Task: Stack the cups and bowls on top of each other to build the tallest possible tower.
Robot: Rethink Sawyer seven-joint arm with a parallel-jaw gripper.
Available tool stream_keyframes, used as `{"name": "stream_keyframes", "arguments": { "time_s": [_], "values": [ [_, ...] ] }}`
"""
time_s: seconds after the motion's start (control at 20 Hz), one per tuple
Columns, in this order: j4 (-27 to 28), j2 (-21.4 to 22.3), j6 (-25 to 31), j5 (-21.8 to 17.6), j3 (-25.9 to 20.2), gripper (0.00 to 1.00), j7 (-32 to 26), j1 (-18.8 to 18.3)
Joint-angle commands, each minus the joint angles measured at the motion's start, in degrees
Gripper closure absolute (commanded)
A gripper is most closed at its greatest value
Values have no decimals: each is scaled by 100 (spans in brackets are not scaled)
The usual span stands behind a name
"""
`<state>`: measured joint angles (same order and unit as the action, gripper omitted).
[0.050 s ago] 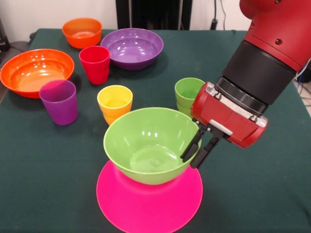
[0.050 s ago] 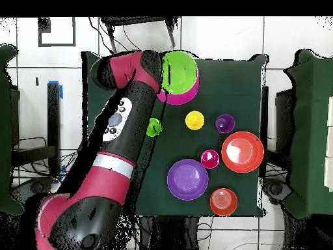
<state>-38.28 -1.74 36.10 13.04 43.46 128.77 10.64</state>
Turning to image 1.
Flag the green cup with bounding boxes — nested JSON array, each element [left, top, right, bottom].
[[174, 77, 206, 117]]

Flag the cable bundle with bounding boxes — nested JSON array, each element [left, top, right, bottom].
[[294, 67, 311, 106]]

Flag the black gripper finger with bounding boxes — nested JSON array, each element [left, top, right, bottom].
[[181, 127, 207, 163], [190, 135, 221, 169]]

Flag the red cup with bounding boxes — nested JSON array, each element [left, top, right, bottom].
[[79, 45, 111, 85]]

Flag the black wall plug cable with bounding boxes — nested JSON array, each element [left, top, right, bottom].
[[210, 0, 227, 30]]

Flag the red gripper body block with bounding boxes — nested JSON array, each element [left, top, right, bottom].
[[190, 82, 269, 149]]

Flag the dark green tablecloth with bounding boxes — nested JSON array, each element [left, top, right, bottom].
[[0, 28, 311, 233]]

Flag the purple bowl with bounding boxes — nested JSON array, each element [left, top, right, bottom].
[[100, 28, 164, 71]]

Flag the green bowl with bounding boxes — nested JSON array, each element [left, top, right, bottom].
[[103, 107, 203, 185]]

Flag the small orange bowl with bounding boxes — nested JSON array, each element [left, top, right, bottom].
[[62, 17, 103, 50]]

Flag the yellow cup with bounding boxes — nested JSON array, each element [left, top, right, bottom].
[[97, 84, 134, 126]]

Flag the purple cup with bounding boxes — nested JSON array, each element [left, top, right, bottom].
[[39, 79, 78, 126]]

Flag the black pedestal foot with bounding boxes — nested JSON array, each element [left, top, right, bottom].
[[9, 33, 37, 51]]

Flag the pink bowl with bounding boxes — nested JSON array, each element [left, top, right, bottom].
[[96, 160, 204, 233]]

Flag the large orange bowl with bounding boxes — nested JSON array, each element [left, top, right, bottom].
[[0, 48, 75, 99]]

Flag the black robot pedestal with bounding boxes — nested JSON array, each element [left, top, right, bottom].
[[116, 0, 192, 30]]

